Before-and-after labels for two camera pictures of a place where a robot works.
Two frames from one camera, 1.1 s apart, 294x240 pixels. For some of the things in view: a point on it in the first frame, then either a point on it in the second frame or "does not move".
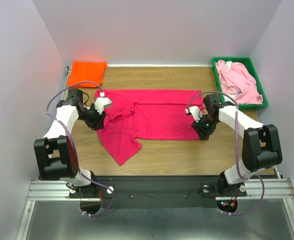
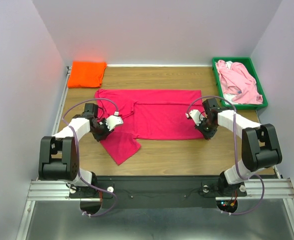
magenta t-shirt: [136, 115] does not move
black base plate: [156, 192] does not move
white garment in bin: [228, 64] does not move
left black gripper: [98, 123] → [99, 137]
